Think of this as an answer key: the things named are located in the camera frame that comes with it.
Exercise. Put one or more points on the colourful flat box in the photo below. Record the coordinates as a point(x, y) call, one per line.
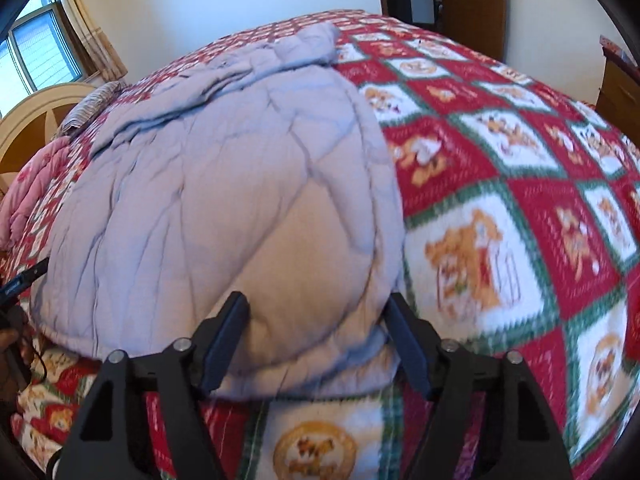
point(615, 47)

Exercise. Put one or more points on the wooden bed headboard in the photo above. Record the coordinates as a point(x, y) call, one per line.
point(30, 120)

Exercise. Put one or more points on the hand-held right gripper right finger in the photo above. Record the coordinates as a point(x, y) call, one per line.
point(407, 340)

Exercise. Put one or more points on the lilac quilted puffer jacket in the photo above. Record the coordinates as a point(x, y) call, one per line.
point(225, 185)

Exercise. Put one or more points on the beige patterned curtain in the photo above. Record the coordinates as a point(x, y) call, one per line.
point(95, 40)

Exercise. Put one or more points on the window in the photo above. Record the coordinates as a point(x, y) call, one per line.
point(40, 45)

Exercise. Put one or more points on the pink folded quilt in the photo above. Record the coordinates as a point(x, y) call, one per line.
point(30, 185)

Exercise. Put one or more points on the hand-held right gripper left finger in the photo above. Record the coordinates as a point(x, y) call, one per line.
point(225, 340)

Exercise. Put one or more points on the brown wooden door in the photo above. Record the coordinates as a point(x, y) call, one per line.
point(470, 5)

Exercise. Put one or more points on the red checked printed blanket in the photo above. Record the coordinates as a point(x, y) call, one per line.
point(500, 160)

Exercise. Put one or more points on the striped pillow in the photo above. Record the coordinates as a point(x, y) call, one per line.
point(92, 102)

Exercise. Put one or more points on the brown wooden dresser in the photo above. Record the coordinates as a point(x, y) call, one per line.
point(620, 90)

